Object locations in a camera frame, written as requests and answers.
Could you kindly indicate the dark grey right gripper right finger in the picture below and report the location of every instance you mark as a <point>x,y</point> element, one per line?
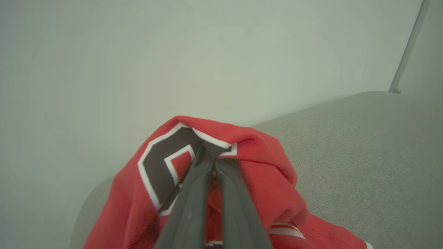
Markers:
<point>240,221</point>

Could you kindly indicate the red jersey with white trim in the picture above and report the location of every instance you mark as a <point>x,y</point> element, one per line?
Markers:
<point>270,173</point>

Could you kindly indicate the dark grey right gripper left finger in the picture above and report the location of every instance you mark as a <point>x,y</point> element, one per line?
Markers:
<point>188,221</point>

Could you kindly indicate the grey metal pole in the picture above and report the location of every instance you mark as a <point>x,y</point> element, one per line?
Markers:
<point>410,45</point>

